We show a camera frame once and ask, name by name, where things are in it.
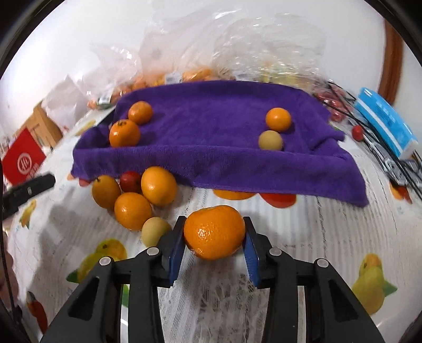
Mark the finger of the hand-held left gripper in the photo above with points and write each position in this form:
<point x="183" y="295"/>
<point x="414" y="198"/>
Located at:
<point x="28" y="191"/>

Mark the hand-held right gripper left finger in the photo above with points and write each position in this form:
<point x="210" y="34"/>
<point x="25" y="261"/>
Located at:
<point x="174" y="250"/>

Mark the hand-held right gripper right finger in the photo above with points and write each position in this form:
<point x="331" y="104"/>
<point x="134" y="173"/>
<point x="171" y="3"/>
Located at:
<point x="252" y="260"/>

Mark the small yellow round fruit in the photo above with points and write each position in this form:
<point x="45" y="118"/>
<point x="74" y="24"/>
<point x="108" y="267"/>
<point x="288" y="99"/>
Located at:
<point x="155" y="231"/>
<point x="270" y="140"/>

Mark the orange mandarin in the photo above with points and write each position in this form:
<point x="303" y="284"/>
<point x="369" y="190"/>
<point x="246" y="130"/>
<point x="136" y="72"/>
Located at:
<point x="106" y="191"/>
<point x="124" y="133"/>
<point x="133" y="210"/>
<point x="140" y="112"/>
<point x="278" y="119"/>
<point x="214" y="232"/>

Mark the orange mango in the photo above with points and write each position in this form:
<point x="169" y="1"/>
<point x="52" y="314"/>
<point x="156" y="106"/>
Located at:
<point x="159" y="185"/>

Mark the red paper bag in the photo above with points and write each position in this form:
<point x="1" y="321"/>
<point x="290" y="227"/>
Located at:
<point x="23" y="161"/>

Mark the fruit print tablecloth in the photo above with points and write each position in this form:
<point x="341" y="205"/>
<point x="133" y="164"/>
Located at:
<point x="296" y="237"/>

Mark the small red fruit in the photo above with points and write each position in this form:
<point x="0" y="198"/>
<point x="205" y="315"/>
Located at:
<point x="130" y="181"/>
<point x="357" y="132"/>

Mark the white plastic bag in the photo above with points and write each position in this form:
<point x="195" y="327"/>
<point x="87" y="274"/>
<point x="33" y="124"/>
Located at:
<point x="62" y="99"/>

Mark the purple towel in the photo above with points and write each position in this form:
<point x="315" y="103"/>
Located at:
<point x="214" y="155"/>

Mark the clear plastic bag of mandarins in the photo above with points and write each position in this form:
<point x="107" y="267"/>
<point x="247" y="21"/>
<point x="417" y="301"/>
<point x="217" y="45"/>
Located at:
<point x="112" y="79"/>

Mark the bunch of red cherry tomatoes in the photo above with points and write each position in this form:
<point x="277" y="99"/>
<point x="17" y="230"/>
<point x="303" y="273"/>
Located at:
<point x="333" y="102"/>

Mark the blue tissue pack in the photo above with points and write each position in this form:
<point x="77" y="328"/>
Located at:
<point x="384" y="125"/>

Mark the clear plastic bag of yellow fruit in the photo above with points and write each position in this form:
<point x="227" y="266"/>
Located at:
<point x="273" y="49"/>

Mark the brown wooden door frame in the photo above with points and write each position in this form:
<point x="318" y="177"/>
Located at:
<point x="392" y="62"/>

